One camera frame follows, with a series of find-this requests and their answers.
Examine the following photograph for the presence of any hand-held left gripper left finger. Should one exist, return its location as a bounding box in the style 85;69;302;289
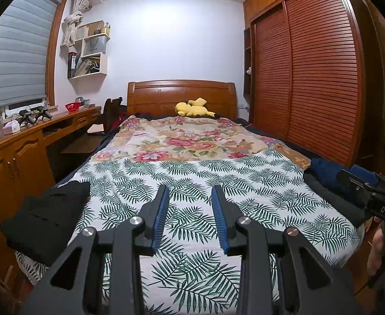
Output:
20;184;171;315

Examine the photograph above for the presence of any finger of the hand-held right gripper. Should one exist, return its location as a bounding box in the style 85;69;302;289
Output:
350;165;380;187
336;169;373;209

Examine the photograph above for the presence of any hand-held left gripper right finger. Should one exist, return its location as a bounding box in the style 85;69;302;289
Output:
211;185;364;315

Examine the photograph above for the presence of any black buttoned coat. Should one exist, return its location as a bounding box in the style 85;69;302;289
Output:
0;180;92;266

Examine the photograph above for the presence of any person's right hand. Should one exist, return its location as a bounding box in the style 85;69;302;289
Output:
366;217;385;276

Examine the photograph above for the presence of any navy blue cloth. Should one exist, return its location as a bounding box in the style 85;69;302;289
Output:
309;157;377;201

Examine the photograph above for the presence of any dark grey cloth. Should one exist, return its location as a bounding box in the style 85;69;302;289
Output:
302;171;370;227

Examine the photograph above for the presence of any leaf-print bedsheet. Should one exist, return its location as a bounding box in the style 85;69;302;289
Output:
15;148;365;315

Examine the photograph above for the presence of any wooden door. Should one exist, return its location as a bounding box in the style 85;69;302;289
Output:
363;0;385;184

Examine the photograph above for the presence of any floral blanket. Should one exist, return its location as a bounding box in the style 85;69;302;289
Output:
94;115;311;168

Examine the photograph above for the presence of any yellow plush toy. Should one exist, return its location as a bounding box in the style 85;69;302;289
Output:
174;97;217;118

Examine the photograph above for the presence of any wooden slatted wardrobe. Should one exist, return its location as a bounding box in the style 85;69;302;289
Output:
243;0;367;168

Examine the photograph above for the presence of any dark wooden chair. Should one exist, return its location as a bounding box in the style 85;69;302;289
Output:
61;97;124;155

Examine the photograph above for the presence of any wooden bed headboard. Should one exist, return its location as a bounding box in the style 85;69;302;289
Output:
127;79;238;120

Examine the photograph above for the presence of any wooden desk cabinet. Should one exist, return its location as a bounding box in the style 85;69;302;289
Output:
0;105;102;289

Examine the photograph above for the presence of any pink tissue box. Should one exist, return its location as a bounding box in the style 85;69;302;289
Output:
2;121;20;135

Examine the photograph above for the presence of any grey paper bag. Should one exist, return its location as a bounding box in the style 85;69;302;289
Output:
82;36;109;56

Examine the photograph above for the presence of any tied beige curtain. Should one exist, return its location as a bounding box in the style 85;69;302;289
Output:
60;0;91;48

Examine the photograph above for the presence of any grey window blind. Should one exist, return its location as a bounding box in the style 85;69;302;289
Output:
0;0;61;107

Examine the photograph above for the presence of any white wall shelf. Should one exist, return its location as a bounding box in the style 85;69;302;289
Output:
67;20;111;79

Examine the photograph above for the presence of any wooden window frame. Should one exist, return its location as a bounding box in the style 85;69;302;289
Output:
0;0;70;109

